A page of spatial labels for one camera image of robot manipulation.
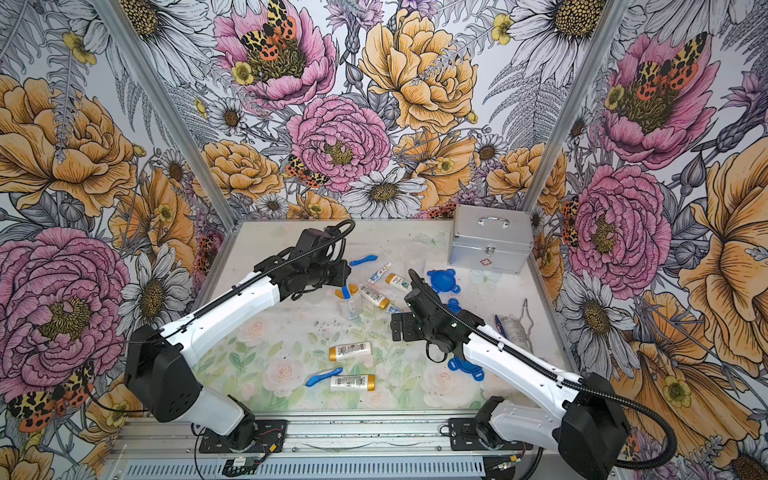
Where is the right aluminium frame post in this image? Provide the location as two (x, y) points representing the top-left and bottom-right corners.
(521, 0), (628, 214)

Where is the aluminium front rail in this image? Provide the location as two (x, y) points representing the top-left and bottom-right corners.
(107, 411), (622, 480)

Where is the small toothpaste far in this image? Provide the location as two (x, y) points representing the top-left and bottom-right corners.
(368, 262), (392, 284)

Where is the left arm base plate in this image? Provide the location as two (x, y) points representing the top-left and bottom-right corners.
(198, 419), (288, 454)

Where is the clear plastic cup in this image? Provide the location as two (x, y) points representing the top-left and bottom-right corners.
(335, 291), (361, 321)

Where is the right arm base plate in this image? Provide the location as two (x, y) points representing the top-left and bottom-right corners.
(439, 417), (533, 452)

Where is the white gold tube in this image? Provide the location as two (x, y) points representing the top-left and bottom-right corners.
(335, 284), (359, 301)
(385, 273), (412, 293)
(329, 341), (372, 362)
(330, 374), (376, 392)
(359, 285), (390, 310)

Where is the blue lid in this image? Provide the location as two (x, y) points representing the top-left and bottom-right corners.
(447, 356), (485, 382)
(427, 269), (461, 294)
(445, 298), (462, 314)

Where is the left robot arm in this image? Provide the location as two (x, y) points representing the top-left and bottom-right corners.
(124, 219), (355, 451)

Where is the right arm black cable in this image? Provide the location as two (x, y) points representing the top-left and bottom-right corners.
(407, 268), (678, 470)

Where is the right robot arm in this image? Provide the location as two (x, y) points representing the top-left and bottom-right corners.
(391, 270), (629, 479)

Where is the aluminium frame post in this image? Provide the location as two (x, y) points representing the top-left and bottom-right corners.
(521, 0), (628, 214)
(94, 1), (239, 232)

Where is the left aluminium frame post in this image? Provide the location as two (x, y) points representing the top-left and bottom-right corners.
(94, 1), (239, 232)

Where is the silver metal case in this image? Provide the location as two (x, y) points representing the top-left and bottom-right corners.
(448, 205), (534, 275)

